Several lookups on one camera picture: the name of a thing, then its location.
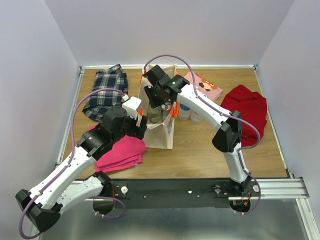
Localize green cap glass bottle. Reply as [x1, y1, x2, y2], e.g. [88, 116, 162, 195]
[147, 105, 162, 124]

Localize beige canvas bag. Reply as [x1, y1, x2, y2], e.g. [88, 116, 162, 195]
[138, 76, 179, 150]

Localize blue cap bottle from bag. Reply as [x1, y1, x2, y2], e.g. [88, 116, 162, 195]
[190, 110, 204, 124]

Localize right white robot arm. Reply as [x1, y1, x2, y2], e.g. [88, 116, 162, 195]
[142, 65, 251, 196]

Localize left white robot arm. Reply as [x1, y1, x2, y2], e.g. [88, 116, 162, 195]
[15, 99, 147, 239]

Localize red top can near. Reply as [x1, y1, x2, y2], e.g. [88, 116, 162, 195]
[161, 101, 173, 121]

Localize plaid navy shirt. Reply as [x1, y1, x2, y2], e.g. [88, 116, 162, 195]
[82, 64, 129, 122]

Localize magenta folded cloth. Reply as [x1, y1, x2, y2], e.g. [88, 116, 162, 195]
[94, 135, 147, 173]

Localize blue cap bottle on table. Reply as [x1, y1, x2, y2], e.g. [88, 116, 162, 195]
[178, 103, 192, 120]

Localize pink printed t-shirt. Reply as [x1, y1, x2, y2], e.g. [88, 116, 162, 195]
[193, 73, 223, 102]

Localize red cloth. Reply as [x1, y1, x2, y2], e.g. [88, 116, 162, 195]
[221, 84, 267, 137]

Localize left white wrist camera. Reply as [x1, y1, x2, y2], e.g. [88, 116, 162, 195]
[122, 94, 142, 119]

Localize aluminium frame rail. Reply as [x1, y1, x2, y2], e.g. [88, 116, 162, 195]
[228, 178, 310, 201]

